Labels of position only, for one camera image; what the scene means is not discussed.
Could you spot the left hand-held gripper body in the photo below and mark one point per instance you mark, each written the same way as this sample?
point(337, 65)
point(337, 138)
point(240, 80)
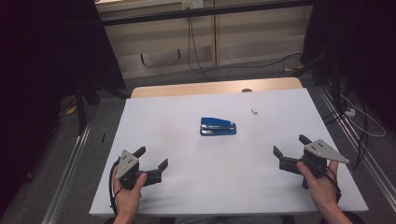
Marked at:
point(127, 165)

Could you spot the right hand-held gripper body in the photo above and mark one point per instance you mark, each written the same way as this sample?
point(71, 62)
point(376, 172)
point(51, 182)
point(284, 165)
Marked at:
point(323, 151)

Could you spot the small white staple strip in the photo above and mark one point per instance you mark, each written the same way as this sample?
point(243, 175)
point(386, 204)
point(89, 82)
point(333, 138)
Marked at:
point(254, 110)

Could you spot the blue stapler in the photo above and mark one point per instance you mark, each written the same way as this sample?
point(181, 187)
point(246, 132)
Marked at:
point(218, 127)

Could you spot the person's left hand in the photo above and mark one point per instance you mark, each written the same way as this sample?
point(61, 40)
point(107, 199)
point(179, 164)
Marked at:
point(126, 199)

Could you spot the person's right hand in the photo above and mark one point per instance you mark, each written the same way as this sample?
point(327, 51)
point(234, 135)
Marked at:
point(323, 189)

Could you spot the small black floor piece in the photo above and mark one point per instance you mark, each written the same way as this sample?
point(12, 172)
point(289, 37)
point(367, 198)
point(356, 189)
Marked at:
point(103, 137)

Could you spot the white power strip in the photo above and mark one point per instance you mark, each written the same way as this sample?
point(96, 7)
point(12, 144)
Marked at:
point(350, 112)

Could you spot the white table mat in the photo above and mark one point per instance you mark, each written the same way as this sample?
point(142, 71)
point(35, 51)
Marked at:
point(218, 174)

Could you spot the dark round table grommet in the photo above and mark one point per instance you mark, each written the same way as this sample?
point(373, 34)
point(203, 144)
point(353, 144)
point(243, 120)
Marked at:
point(247, 90)

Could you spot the black metal stand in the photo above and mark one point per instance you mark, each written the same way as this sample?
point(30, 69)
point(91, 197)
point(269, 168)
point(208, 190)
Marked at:
point(81, 105)

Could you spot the wooden table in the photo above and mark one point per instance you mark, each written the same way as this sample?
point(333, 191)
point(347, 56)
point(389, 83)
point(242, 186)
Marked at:
point(193, 88)

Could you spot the black curtain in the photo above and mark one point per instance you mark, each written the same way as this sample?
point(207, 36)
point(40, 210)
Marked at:
point(361, 46)
point(37, 77)

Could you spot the beige cabinet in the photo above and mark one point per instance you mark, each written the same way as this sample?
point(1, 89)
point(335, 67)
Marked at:
point(249, 37)

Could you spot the aluminium floor rail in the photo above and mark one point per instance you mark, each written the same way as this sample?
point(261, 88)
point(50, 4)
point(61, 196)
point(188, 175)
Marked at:
point(67, 174)
point(367, 155)

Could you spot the white wall socket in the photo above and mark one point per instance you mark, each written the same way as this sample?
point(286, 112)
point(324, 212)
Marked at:
point(192, 4)

